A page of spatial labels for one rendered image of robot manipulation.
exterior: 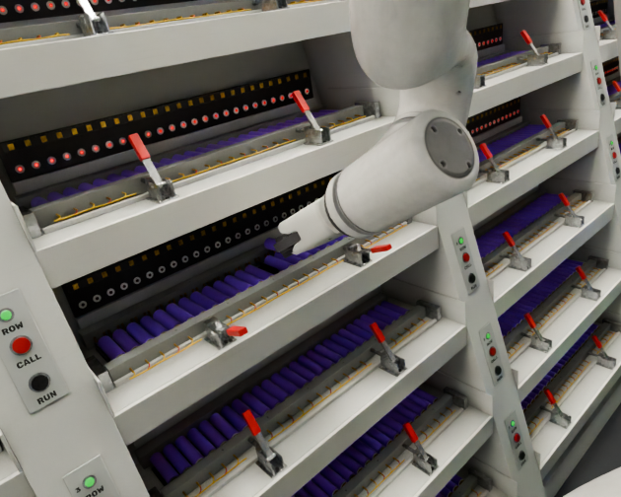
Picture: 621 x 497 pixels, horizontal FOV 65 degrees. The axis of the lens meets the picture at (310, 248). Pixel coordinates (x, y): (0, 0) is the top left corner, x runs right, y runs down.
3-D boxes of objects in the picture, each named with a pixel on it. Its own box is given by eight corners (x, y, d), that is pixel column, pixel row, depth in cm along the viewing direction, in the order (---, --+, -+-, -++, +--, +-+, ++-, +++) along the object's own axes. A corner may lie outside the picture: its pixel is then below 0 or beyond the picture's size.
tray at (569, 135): (597, 147, 128) (602, 93, 123) (467, 230, 95) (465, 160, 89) (522, 142, 143) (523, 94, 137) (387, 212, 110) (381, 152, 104)
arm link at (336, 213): (378, 153, 58) (363, 164, 61) (323, 176, 53) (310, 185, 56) (410, 216, 58) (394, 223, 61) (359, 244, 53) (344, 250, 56)
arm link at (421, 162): (360, 144, 57) (324, 197, 53) (439, 83, 46) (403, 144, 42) (409, 191, 59) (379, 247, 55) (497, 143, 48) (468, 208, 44)
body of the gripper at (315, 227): (372, 163, 60) (325, 194, 70) (310, 188, 55) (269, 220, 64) (399, 216, 60) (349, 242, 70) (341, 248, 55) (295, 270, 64)
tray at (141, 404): (439, 248, 90) (436, 199, 86) (125, 448, 56) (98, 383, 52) (360, 228, 104) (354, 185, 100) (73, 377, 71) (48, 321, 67)
